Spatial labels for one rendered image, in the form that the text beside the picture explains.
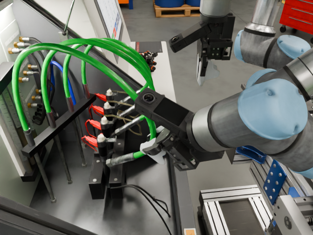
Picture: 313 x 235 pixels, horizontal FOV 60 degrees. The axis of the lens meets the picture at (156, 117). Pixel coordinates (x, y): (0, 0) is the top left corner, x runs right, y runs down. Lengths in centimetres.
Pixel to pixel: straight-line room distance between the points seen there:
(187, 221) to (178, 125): 40
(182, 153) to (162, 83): 83
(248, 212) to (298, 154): 139
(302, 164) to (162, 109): 23
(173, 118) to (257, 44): 69
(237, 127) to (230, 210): 142
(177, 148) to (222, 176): 172
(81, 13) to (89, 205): 65
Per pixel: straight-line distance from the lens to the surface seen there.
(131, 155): 65
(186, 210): 83
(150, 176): 106
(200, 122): 42
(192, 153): 51
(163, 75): 137
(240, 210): 179
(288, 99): 36
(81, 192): 105
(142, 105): 48
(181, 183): 89
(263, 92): 35
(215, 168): 224
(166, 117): 47
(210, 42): 74
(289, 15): 499
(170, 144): 50
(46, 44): 60
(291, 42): 109
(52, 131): 89
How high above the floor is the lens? 164
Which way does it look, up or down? 38 degrees down
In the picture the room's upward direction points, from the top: straight up
